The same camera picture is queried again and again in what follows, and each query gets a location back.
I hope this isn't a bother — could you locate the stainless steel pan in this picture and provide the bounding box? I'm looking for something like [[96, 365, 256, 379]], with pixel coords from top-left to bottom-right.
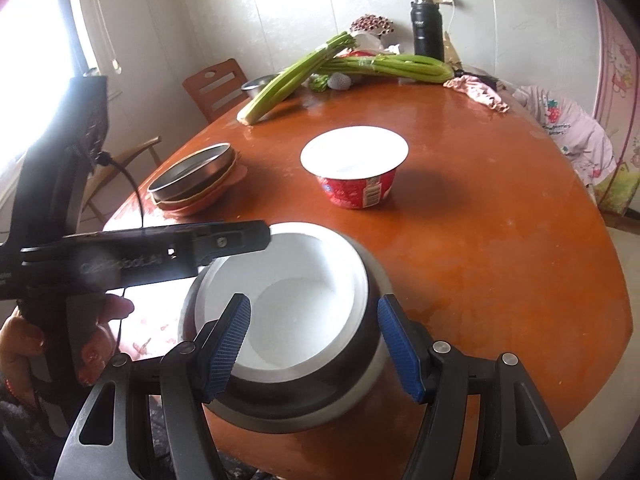
[[149, 143, 236, 200]]

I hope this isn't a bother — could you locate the yellow scalloped plate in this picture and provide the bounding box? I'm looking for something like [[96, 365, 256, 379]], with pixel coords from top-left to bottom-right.
[[152, 157, 239, 210]]

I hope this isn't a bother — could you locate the orange bear-shaped plate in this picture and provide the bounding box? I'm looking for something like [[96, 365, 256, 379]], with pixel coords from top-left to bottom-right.
[[154, 164, 247, 218]]

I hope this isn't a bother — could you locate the small stainless steel bowl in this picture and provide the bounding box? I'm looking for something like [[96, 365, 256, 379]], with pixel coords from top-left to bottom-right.
[[179, 222, 393, 434]]

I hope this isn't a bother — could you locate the red paper noodle bowl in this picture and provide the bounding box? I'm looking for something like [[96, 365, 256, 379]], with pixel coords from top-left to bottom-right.
[[300, 125, 409, 209]]

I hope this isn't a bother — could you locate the person's left hand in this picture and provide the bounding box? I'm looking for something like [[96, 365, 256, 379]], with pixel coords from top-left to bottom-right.
[[0, 294, 136, 413]]

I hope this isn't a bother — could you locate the tan curved-back chair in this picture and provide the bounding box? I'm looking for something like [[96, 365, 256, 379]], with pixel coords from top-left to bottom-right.
[[81, 136, 163, 226]]

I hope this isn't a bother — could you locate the red wooden chair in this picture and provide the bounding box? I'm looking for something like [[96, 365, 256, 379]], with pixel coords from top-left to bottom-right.
[[182, 58, 247, 124]]

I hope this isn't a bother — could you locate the large stainless steel bowl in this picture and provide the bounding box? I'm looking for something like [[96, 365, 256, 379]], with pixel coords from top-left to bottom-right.
[[241, 74, 278, 99]]

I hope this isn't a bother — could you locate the thick celery bunch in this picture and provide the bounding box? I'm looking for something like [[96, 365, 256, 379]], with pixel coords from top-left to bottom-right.
[[236, 32, 356, 126]]

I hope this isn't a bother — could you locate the pink child's jacket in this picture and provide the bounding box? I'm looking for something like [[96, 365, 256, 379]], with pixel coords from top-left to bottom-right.
[[513, 86, 617, 186]]

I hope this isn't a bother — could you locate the foam-netted white fruit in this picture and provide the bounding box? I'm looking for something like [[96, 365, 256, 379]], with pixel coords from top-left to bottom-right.
[[326, 73, 352, 91]]

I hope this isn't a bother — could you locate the pink patterned cloth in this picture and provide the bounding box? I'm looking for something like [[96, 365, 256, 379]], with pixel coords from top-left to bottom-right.
[[442, 75, 510, 114]]

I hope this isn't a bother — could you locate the thin celery bunch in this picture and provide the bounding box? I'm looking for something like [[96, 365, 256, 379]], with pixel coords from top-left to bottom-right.
[[317, 54, 454, 84]]

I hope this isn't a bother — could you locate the pink Hello Kitty curtain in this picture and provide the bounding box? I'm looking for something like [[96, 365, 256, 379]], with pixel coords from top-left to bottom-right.
[[594, 0, 639, 216]]

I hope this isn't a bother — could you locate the black thermos bottle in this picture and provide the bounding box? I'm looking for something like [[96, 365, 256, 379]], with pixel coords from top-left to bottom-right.
[[410, 0, 445, 61]]

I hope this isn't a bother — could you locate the black cable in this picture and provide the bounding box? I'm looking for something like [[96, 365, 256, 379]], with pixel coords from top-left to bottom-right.
[[94, 150, 147, 229]]

